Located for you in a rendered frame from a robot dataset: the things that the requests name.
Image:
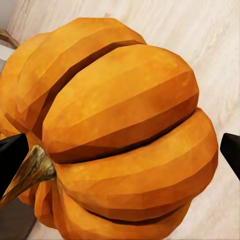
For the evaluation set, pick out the pumpkin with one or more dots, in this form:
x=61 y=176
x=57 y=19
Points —
x=118 y=148

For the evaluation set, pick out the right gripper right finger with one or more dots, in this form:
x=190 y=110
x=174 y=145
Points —
x=230 y=149

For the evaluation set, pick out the cabinet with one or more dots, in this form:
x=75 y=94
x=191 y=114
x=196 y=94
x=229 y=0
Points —
x=16 y=220

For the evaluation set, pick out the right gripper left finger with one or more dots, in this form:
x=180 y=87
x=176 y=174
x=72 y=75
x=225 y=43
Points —
x=13 y=151

